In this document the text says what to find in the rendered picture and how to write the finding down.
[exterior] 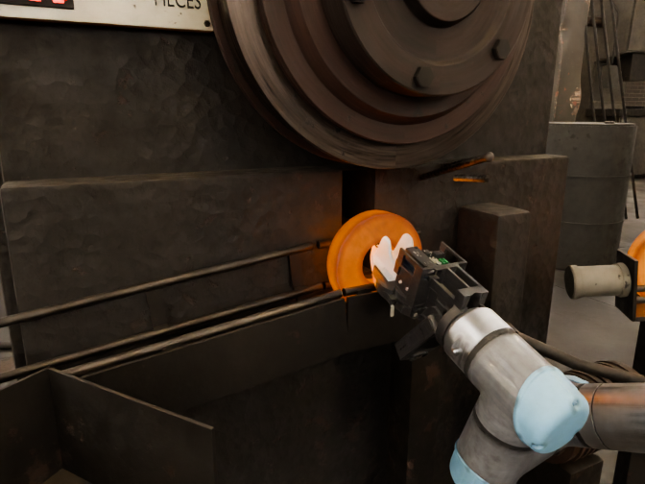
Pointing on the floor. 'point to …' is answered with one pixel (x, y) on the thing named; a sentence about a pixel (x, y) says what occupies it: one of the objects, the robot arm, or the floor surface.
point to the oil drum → (592, 188)
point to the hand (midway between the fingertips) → (378, 254)
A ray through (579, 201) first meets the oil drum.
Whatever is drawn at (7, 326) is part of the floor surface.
